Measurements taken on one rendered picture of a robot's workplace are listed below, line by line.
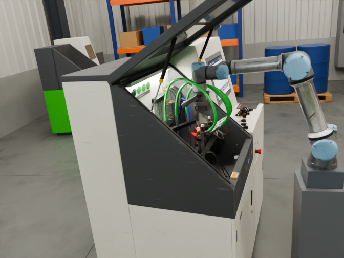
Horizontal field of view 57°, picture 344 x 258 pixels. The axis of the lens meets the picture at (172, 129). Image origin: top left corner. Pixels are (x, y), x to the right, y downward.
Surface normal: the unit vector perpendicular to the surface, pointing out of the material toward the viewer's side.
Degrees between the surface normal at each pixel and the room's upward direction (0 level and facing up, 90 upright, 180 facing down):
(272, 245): 0
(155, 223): 90
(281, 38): 90
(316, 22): 90
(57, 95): 90
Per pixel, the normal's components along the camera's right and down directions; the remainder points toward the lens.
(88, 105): -0.35, 0.33
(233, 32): -0.11, 0.33
